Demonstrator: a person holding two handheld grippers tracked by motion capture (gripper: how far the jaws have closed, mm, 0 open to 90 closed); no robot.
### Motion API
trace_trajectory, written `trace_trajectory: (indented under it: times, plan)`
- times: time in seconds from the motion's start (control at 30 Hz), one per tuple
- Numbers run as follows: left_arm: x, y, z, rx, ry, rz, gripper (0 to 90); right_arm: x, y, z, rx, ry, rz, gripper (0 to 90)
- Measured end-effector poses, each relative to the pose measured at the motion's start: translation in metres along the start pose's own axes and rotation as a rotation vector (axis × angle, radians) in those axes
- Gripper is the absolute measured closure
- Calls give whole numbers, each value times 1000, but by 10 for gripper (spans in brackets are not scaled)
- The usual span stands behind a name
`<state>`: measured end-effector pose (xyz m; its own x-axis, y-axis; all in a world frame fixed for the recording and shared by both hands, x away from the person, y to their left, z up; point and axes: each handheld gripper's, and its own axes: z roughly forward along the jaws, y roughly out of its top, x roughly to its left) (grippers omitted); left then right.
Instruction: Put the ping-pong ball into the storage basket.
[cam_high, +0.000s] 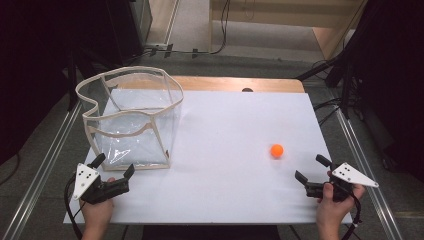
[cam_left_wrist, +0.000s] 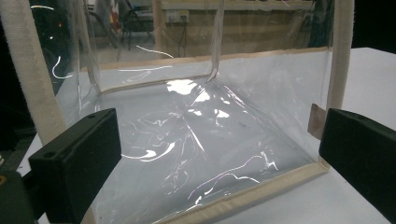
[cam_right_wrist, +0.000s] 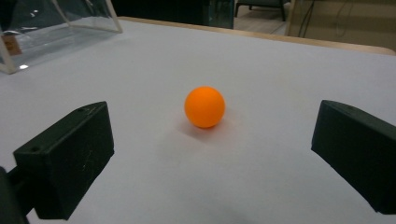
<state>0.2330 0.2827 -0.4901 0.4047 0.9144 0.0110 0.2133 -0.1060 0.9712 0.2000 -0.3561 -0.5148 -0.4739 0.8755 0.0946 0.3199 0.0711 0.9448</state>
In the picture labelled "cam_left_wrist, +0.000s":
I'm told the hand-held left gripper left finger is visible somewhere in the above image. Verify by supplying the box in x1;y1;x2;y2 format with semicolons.
28;107;122;224

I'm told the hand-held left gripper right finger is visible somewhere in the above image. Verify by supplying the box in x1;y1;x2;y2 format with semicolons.
318;107;396;224

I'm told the clear plastic bag beige trim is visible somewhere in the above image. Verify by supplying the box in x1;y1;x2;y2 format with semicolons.
0;0;356;224

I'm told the black chair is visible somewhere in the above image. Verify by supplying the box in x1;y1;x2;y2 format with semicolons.
120;0;157;50

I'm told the black cable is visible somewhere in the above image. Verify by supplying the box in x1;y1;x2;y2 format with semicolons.
177;21;189;59

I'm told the white wall socket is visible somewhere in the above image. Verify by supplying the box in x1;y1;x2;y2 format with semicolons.
164;9;191;24

